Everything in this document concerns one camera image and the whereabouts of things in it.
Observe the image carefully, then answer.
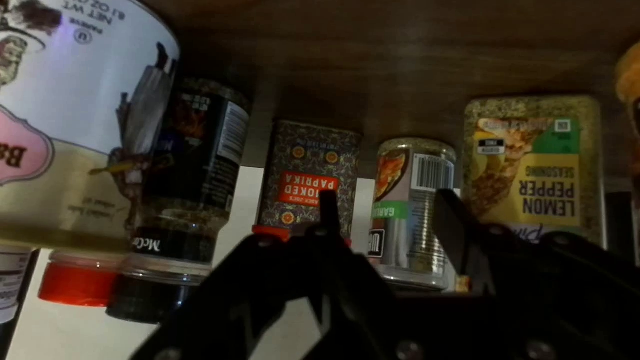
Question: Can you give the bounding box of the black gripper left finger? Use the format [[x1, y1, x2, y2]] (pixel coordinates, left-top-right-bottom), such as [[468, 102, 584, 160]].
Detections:
[[131, 188, 401, 360]]

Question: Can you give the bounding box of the black pepper jar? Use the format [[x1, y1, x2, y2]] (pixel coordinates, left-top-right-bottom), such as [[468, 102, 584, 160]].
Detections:
[[106, 76, 253, 325]]

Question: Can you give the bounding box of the smoked paprika tin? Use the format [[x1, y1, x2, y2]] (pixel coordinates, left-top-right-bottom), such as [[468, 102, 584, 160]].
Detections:
[[255, 117, 361, 243]]

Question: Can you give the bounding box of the lemon pepper seasoning bottle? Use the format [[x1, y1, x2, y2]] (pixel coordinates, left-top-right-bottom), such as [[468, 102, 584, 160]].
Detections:
[[459, 92, 607, 247]]

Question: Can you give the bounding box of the small printed spice can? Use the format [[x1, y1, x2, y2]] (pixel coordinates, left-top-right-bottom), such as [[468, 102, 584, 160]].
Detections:
[[367, 135, 459, 293]]

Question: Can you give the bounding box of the white baking powder can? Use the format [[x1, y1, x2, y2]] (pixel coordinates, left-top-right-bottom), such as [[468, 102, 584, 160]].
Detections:
[[0, 0, 182, 253]]

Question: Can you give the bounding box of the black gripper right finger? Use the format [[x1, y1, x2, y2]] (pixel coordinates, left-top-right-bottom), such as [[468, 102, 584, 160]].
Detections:
[[431, 188, 640, 360]]

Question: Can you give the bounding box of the red lid white label jar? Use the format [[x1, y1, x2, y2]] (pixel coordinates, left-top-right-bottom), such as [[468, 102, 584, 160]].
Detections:
[[35, 247, 123, 307]]

